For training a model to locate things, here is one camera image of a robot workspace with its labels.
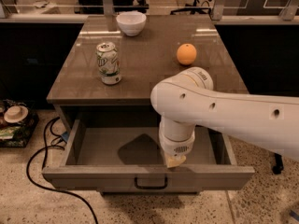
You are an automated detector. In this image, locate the white bowl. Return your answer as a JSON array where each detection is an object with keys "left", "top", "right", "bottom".
[{"left": 116, "top": 11, "right": 147, "bottom": 36}]

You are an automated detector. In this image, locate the green white soda can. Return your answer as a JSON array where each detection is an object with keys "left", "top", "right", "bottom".
[{"left": 96, "top": 42, "right": 121, "bottom": 85}]

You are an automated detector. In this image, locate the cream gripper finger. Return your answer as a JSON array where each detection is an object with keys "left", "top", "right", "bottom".
[{"left": 165, "top": 154, "right": 186, "bottom": 168}]

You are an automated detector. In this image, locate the black floor cable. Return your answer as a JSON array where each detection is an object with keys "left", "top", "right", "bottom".
[{"left": 25, "top": 117, "right": 100, "bottom": 224}]

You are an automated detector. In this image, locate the grey top drawer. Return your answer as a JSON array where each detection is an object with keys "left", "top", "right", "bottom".
[{"left": 43, "top": 119, "right": 254, "bottom": 193}]

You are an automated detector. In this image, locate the beige small hat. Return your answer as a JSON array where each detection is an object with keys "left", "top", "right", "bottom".
[{"left": 4, "top": 105, "right": 29, "bottom": 123}]

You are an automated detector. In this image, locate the orange fruit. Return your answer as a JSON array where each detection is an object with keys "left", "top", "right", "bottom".
[{"left": 177, "top": 44, "right": 197, "bottom": 65}]

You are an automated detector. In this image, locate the black stand leg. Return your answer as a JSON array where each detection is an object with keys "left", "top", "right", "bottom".
[{"left": 272, "top": 153, "right": 284, "bottom": 175}]

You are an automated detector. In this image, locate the grey drawer cabinet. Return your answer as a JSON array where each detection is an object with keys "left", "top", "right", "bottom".
[{"left": 46, "top": 14, "right": 251, "bottom": 196}]

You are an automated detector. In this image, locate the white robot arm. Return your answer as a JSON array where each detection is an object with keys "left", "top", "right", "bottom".
[{"left": 150, "top": 67, "right": 299, "bottom": 168}]

